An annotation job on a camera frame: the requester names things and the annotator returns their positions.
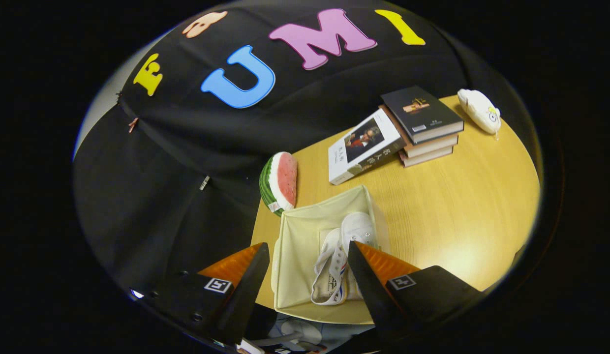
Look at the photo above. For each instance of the small silver clip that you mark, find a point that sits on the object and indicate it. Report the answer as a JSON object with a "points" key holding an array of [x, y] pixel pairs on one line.
{"points": [[204, 183]]}

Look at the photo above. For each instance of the white office chair base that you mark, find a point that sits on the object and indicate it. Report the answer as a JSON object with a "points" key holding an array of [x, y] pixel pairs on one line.
{"points": [[305, 332]]}

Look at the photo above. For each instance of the small pink clip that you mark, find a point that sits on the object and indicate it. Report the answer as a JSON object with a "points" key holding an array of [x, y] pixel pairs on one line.
{"points": [[133, 125]]}

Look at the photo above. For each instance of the white book with portrait cover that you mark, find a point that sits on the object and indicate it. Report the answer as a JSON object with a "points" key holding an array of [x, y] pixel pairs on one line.
{"points": [[339, 164]]}

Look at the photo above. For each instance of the white canvas shoe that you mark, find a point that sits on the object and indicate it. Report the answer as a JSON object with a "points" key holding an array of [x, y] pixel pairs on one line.
{"points": [[356, 228], [329, 268]]}

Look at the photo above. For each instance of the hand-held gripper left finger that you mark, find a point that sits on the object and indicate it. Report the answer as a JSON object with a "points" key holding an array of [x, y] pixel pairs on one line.
{"points": [[243, 295]]}

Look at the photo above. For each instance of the black hardcover book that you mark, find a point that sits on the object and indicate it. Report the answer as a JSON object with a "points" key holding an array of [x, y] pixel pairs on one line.
{"points": [[433, 120]]}

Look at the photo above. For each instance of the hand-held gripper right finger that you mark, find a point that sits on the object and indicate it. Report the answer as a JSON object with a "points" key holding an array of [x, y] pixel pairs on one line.
{"points": [[371, 295]]}

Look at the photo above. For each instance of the white plush toy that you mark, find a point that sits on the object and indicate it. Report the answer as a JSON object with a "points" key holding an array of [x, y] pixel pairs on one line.
{"points": [[479, 110]]}

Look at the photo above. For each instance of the watermelon slice plush toy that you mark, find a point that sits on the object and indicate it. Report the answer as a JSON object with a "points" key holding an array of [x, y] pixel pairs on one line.
{"points": [[285, 179]]}

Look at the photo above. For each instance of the cream fabric storage box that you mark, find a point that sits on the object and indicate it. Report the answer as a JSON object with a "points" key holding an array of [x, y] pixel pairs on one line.
{"points": [[297, 255]]}

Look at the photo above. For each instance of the brown book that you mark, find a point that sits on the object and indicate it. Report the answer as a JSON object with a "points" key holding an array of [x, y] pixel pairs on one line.
{"points": [[430, 149], [425, 158]]}

